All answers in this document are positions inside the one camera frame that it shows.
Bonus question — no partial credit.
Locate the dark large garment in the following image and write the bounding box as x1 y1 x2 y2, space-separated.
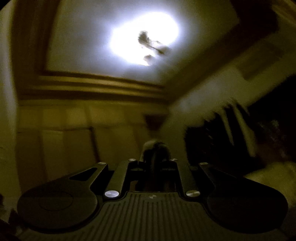
140 140 171 167

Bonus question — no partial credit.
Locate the yellowish wooden wardrobe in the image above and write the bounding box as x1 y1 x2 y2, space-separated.
16 101 168 191

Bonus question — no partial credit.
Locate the bright ceiling lamp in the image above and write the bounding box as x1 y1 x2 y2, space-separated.
108 11 180 66

